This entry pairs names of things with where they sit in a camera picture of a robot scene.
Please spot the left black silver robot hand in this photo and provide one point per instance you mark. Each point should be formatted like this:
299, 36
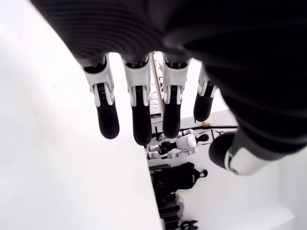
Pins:
216, 48

